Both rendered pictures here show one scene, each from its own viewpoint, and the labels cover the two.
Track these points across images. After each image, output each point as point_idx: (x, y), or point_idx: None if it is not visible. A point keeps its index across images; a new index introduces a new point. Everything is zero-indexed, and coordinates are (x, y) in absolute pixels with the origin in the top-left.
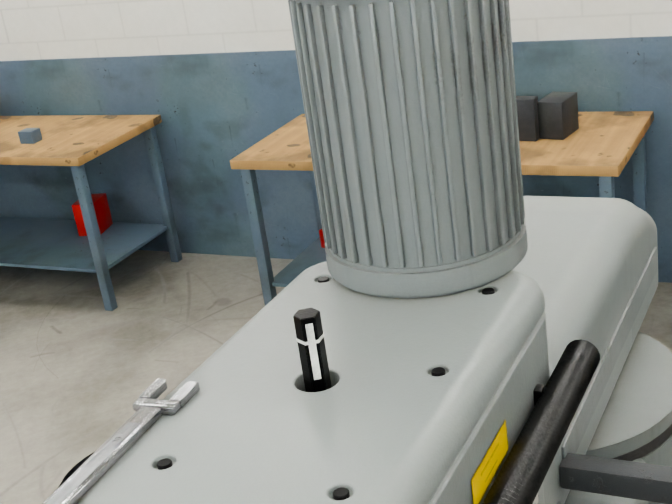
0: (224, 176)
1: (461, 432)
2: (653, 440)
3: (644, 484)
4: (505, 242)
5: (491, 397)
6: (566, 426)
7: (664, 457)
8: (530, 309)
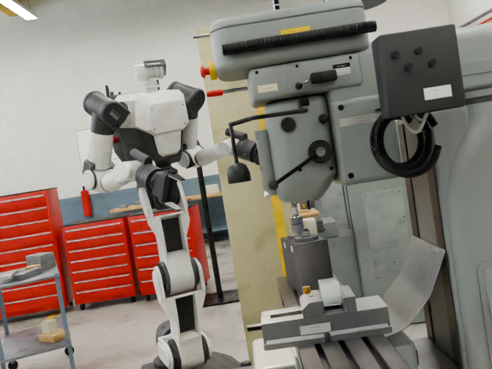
0: None
1: (275, 15)
2: (472, 98)
3: None
4: None
5: (299, 14)
6: (332, 31)
7: (482, 109)
8: (341, 2)
